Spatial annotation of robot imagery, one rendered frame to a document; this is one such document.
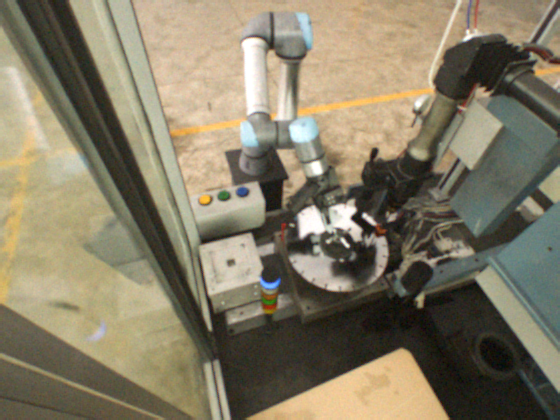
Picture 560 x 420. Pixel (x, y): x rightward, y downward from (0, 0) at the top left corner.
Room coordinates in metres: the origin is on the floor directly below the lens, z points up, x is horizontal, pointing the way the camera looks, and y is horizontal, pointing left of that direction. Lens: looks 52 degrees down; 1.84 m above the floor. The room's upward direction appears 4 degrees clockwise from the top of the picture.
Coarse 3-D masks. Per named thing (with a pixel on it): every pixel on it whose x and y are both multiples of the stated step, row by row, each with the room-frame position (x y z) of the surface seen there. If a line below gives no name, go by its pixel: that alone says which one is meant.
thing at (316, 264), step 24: (312, 216) 0.67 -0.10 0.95; (288, 240) 0.56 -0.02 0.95; (312, 240) 0.57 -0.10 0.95; (360, 240) 0.58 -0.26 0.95; (384, 240) 0.59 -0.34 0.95; (312, 264) 0.48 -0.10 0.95; (336, 264) 0.49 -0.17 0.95; (360, 264) 0.50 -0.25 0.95; (384, 264) 0.50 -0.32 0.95; (336, 288) 0.41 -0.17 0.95; (360, 288) 0.42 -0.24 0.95
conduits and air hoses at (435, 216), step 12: (420, 204) 0.88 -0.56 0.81; (444, 204) 0.92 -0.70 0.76; (528, 204) 0.93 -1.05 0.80; (396, 216) 0.72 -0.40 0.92; (420, 216) 0.73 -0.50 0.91; (432, 216) 0.83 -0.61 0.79; (444, 216) 0.86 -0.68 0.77; (456, 216) 0.86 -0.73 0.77; (528, 216) 0.89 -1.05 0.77; (540, 216) 0.89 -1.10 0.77; (408, 228) 0.68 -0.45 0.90; (420, 228) 0.68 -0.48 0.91; (432, 228) 0.75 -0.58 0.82; (444, 228) 0.79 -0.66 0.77; (408, 240) 0.62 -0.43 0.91; (444, 240) 0.69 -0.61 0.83; (408, 252) 0.57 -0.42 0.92; (444, 252) 0.63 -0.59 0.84; (420, 300) 0.40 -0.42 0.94
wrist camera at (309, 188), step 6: (306, 186) 0.64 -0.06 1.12; (312, 186) 0.63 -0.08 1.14; (318, 186) 0.64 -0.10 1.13; (300, 192) 0.63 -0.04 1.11; (306, 192) 0.62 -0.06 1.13; (312, 192) 0.62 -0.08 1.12; (294, 198) 0.62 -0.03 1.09; (300, 198) 0.61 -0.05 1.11; (306, 198) 0.61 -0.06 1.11; (288, 204) 0.60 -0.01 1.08; (294, 204) 0.59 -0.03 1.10; (300, 204) 0.60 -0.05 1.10; (294, 210) 0.58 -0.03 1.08
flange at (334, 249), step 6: (336, 228) 0.62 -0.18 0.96; (324, 234) 0.59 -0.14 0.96; (330, 234) 0.59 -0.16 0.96; (348, 234) 0.60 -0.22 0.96; (324, 240) 0.57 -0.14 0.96; (348, 240) 0.57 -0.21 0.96; (324, 246) 0.54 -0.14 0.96; (330, 246) 0.54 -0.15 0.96; (336, 246) 0.54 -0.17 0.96; (342, 246) 0.55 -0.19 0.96; (330, 252) 0.52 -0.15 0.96; (336, 252) 0.53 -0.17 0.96; (342, 252) 0.53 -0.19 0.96; (348, 252) 0.53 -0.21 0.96
